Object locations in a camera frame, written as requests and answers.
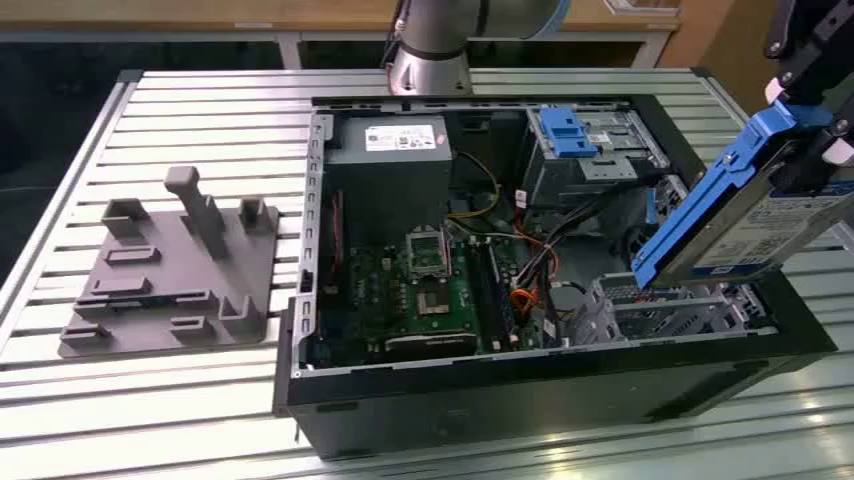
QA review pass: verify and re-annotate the metal socket cover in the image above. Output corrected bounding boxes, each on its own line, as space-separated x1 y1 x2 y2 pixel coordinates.
404 224 456 280

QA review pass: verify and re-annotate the grey power supply unit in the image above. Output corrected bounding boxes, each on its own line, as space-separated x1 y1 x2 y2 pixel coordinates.
324 115 455 246

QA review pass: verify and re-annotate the hard disk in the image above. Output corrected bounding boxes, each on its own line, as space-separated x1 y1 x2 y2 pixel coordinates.
630 102 854 291

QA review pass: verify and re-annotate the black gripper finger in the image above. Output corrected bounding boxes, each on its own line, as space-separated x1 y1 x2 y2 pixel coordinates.
762 0 854 107
817 107 854 167

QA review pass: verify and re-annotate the green motherboard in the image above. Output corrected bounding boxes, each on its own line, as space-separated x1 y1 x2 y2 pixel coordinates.
318 219 555 359

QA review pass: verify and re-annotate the black case fan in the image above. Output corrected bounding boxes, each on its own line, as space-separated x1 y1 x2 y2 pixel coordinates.
618 222 662 274

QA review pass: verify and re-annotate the green RAM stick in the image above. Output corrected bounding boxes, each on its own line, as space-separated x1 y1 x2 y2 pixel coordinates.
109 297 179 309

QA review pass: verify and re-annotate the blue drive latch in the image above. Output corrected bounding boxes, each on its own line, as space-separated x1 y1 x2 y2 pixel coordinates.
538 107 599 160

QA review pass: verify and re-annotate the red and black wire bundle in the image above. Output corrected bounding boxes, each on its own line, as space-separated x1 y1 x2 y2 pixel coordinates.
510 232 562 291

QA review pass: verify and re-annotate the orange wire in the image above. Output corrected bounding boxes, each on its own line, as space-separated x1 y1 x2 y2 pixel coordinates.
508 287 539 324

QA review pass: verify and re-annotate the metal optical drive cage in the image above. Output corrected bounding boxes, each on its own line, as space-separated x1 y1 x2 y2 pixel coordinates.
523 106 672 211

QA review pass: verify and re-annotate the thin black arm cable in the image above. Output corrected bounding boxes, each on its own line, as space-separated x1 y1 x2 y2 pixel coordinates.
379 0 410 69

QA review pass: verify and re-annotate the yellow wire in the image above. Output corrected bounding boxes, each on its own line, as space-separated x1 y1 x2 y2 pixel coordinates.
444 149 503 221

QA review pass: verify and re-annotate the black sleeved wire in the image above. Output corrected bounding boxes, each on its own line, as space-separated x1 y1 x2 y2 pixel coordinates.
526 197 646 251

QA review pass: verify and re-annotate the CPU socket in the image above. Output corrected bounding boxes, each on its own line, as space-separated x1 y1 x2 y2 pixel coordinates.
412 285 456 319

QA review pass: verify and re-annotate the black PC case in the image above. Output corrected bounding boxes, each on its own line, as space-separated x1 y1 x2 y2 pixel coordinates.
271 93 839 461

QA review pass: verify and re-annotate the black graphics card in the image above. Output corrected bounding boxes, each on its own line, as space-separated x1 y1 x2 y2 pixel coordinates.
383 332 480 357

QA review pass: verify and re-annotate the wooden desk with white frame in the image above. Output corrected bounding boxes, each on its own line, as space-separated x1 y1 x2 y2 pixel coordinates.
0 0 682 69

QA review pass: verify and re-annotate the metal disk bay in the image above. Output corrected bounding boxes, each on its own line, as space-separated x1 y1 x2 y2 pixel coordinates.
584 272 779 346

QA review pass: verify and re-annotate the grey parts rack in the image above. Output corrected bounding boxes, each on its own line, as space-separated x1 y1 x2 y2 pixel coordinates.
57 166 282 360

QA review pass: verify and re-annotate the black RAM slot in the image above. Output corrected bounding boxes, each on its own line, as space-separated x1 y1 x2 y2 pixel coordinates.
464 238 507 352

